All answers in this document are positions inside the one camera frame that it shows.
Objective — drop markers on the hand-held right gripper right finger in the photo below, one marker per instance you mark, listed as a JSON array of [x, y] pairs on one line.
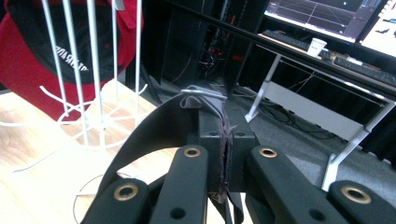
[[274, 180]]

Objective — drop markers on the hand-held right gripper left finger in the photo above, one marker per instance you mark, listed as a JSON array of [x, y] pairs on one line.
[[190, 174]]

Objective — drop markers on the red and black cap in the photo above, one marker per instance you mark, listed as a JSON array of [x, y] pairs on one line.
[[21, 71]]

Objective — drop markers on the white-legged desk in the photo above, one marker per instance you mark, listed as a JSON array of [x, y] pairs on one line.
[[280, 48]]

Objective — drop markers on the white paper cup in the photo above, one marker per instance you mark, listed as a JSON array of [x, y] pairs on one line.
[[316, 47]]

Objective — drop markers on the black keyboard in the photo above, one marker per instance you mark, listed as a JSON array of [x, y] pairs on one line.
[[286, 39], [367, 71]]

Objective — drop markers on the large computer monitor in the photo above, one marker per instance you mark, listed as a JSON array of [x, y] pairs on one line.
[[317, 15]]

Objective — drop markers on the white-screen computer monitor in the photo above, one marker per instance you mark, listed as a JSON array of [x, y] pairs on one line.
[[381, 31]]

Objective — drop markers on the white metal desk frame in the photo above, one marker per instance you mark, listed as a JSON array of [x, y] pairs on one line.
[[314, 115]]

